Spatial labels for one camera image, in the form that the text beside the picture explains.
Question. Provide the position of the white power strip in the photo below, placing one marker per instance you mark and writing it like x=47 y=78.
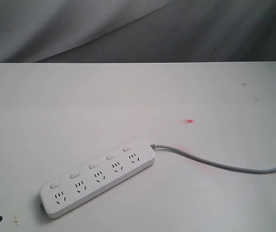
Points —
x=74 y=188

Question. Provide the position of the grey backdrop cloth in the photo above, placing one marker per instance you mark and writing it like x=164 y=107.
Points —
x=104 y=31

